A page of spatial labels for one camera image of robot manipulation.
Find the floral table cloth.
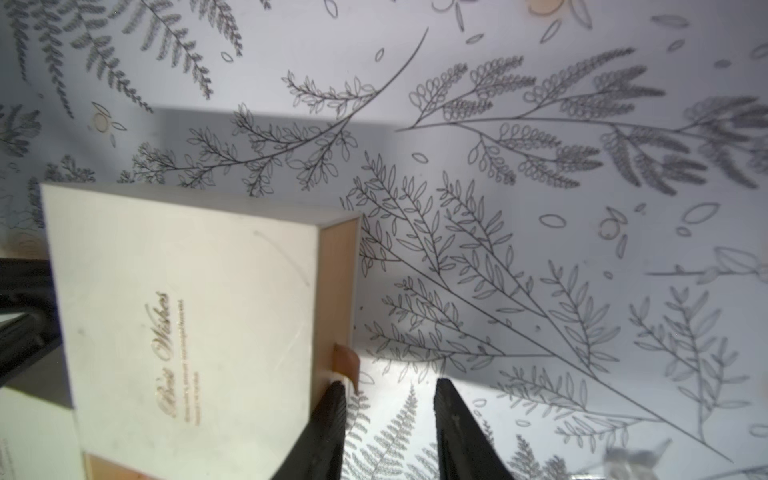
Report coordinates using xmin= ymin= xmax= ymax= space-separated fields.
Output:
xmin=1 ymin=1 xmax=767 ymax=479

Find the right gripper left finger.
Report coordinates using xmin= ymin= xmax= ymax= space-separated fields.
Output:
xmin=272 ymin=381 xmax=347 ymax=480

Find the cream jewelry box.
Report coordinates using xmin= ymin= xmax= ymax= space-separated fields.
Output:
xmin=1 ymin=347 xmax=87 ymax=480
xmin=41 ymin=183 xmax=360 ymax=479

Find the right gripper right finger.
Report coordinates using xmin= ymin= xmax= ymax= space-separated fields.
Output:
xmin=434 ymin=378 xmax=514 ymax=480

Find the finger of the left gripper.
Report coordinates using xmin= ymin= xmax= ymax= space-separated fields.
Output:
xmin=1 ymin=258 xmax=56 ymax=314
xmin=1 ymin=312 xmax=61 ymax=386

